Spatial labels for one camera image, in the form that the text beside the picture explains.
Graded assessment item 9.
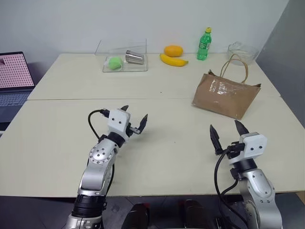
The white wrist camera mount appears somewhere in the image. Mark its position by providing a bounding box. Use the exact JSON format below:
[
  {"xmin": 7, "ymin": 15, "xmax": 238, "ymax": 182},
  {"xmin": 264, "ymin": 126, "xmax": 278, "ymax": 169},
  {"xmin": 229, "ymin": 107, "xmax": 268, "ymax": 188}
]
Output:
[
  {"xmin": 107, "ymin": 108, "xmax": 132, "ymax": 139},
  {"xmin": 239, "ymin": 131, "xmax": 268, "ymax": 166}
]

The orange round fruit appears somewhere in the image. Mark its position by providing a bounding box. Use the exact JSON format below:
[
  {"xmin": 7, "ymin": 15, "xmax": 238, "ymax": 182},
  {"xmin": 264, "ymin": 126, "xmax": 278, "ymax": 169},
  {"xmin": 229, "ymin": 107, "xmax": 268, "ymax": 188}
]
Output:
[{"xmin": 163, "ymin": 44, "xmax": 184, "ymax": 58}]

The stainless steel cup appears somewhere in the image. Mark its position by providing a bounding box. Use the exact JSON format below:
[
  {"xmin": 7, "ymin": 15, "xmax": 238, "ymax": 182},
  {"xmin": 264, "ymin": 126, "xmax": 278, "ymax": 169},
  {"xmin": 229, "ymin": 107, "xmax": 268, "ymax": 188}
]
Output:
[{"xmin": 124, "ymin": 49, "xmax": 145, "ymax": 66}]

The dark rounded shape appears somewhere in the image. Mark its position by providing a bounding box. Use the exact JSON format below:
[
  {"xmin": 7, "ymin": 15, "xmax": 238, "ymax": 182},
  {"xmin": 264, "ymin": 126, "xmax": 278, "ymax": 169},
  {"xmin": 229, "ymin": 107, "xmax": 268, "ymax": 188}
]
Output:
[
  {"xmin": 123, "ymin": 202, "xmax": 151, "ymax": 229},
  {"xmin": 179, "ymin": 199, "xmax": 208, "ymax": 229}
]

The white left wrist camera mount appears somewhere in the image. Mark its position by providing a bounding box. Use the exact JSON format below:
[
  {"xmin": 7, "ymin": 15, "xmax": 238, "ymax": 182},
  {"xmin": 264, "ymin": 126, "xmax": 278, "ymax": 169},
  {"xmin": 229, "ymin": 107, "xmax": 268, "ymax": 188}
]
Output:
[{"xmin": 107, "ymin": 108, "xmax": 132, "ymax": 139}]

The clear plastic bag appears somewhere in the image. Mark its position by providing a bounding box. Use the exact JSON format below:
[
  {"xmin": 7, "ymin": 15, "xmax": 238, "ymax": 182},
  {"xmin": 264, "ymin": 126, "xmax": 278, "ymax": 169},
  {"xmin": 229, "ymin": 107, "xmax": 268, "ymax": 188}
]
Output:
[{"xmin": 227, "ymin": 41, "xmax": 259, "ymax": 66}]

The green ball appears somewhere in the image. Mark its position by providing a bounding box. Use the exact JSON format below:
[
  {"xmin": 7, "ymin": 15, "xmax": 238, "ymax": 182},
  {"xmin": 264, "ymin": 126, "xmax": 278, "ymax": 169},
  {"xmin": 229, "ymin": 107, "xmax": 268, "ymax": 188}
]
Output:
[{"xmin": 107, "ymin": 56, "xmax": 122, "ymax": 71}]

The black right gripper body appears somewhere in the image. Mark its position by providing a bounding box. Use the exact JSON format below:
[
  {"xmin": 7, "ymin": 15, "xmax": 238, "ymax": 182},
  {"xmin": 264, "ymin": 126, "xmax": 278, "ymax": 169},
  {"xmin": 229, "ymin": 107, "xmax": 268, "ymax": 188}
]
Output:
[{"xmin": 222, "ymin": 141, "xmax": 246, "ymax": 160}]

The grey laptop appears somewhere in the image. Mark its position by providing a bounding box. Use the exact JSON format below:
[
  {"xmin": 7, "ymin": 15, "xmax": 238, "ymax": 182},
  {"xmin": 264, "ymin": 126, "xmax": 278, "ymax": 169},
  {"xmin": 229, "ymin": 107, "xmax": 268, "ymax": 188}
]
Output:
[{"xmin": 0, "ymin": 51, "xmax": 36, "ymax": 138}]

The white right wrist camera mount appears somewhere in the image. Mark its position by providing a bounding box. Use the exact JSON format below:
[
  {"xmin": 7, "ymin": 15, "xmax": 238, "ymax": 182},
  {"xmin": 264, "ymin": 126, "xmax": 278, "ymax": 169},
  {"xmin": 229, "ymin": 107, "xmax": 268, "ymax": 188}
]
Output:
[{"xmin": 239, "ymin": 131, "xmax": 268, "ymax": 166}]

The brown paper bag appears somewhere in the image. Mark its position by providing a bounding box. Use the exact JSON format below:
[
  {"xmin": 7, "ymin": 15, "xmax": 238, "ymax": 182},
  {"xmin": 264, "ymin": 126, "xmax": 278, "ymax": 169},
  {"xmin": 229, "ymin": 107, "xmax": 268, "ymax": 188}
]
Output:
[{"xmin": 191, "ymin": 53, "xmax": 262, "ymax": 120}]

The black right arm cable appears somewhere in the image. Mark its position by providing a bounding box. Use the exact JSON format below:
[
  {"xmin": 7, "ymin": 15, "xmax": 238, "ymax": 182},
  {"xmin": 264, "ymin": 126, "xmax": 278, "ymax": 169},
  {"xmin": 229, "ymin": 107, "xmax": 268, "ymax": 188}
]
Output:
[{"xmin": 214, "ymin": 146, "xmax": 250, "ymax": 229}]

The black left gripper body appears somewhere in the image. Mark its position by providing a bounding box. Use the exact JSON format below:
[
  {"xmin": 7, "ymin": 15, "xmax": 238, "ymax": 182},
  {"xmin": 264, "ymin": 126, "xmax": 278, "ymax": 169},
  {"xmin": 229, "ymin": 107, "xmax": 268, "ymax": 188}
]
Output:
[{"xmin": 126, "ymin": 121, "xmax": 141, "ymax": 139}]

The clear plastic box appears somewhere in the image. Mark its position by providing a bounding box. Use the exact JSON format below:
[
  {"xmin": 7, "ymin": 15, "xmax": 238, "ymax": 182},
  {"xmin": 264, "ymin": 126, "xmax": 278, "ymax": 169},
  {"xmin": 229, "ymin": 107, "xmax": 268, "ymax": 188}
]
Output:
[{"xmin": 94, "ymin": 39, "xmax": 149, "ymax": 73}]

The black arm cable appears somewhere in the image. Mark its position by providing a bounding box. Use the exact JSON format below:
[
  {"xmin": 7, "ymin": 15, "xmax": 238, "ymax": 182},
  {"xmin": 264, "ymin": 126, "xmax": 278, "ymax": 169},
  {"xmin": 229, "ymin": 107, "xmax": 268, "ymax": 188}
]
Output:
[
  {"xmin": 88, "ymin": 109, "xmax": 111, "ymax": 140},
  {"xmin": 214, "ymin": 146, "xmax": 250, "ymax": 229}
]

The green plastic soda bottle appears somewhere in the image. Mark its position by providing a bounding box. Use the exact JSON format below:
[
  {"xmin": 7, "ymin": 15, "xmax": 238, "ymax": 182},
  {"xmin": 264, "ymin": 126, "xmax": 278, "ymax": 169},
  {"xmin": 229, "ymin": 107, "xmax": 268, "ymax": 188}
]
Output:
[{"xmin": 196, "ymin": 27, "xmax": 213, "ymax": 61}]

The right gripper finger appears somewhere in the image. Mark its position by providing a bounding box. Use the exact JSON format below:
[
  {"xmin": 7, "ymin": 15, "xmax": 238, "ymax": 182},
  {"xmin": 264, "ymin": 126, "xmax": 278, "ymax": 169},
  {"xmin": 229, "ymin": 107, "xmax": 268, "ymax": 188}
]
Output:
[
  {"xmin": 234, "ymin": 119, "xmax": 250, "ymax": 138},
  {"xmin": 209, "ymin": 124, "xmax": 224, "ymax": 156}
]

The yellow banana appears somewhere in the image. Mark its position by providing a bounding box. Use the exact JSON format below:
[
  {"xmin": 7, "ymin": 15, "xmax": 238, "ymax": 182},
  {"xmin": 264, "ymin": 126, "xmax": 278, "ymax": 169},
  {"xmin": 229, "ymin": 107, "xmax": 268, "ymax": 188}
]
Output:
[{"xmin": 159, "ymin": 53, "xmax": 189, "ymax": 68}]

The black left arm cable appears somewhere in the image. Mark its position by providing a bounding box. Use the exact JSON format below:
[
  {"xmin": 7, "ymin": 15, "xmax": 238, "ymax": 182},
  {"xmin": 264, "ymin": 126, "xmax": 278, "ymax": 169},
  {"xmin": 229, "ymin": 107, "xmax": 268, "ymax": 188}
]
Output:
[{"xmin": 88, "ymin": 109, "xmax": 111, "ymax": 140}]

